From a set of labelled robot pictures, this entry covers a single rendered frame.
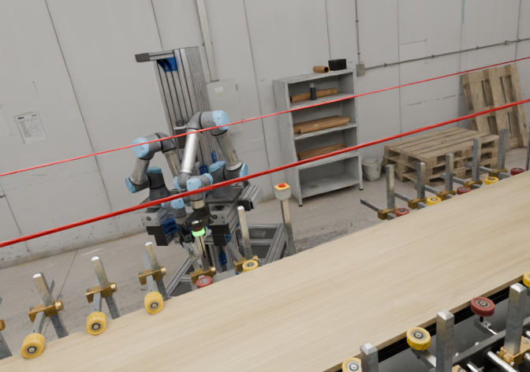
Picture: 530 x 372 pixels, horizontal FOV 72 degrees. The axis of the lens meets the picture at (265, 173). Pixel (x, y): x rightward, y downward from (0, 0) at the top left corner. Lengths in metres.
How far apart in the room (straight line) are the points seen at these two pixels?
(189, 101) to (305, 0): 2.59
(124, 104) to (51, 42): 0.89
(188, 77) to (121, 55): 1.91
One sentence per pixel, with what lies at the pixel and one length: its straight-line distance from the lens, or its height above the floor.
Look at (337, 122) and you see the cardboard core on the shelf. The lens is 4.54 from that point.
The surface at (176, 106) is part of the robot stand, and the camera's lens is 2.63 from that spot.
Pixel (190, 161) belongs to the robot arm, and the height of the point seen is 1.41.
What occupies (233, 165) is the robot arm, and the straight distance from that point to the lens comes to 2.35.
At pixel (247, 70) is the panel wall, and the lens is 4.50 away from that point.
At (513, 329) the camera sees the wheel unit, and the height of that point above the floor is 0.93.
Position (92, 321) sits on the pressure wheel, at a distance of 1.84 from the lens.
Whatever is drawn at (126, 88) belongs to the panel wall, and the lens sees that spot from 4.39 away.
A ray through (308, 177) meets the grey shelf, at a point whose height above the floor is 0.18.
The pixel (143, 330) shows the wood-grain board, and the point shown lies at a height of 0.90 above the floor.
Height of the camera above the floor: 1.98
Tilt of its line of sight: 20 degrees down
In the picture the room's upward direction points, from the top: 9 degrees counter-clockwise
